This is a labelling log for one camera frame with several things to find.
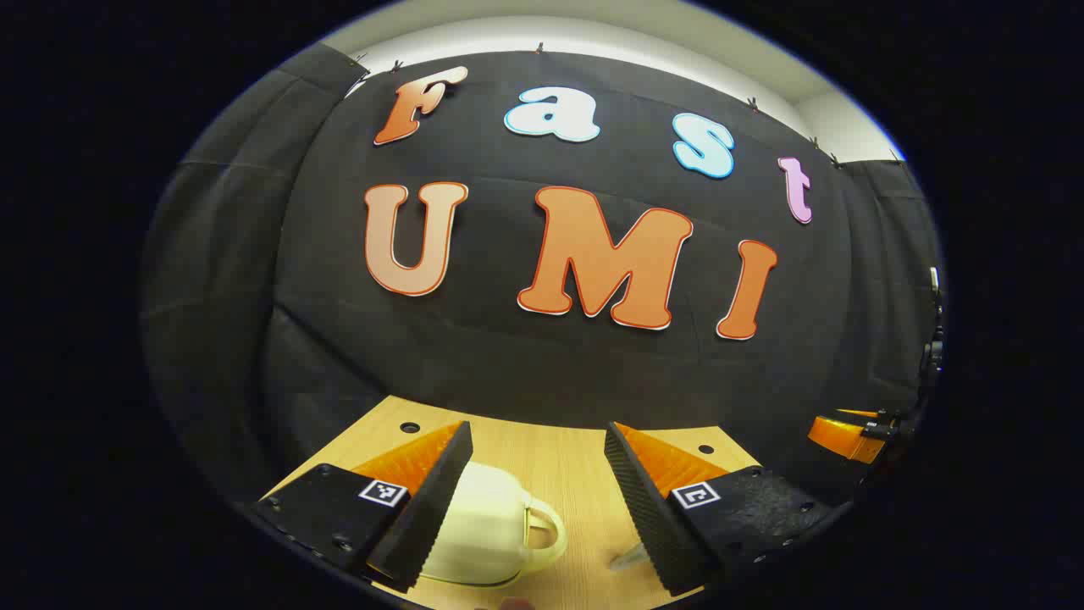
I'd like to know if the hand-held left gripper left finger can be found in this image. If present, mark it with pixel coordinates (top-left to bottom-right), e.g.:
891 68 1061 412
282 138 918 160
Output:
254 421 473 594

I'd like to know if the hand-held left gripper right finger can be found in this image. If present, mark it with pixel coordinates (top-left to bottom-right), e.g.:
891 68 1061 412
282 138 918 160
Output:
604 421 835 598

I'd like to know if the pale yellow suitcase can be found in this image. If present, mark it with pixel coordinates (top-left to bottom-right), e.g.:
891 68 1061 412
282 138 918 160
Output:
419 462 567 588

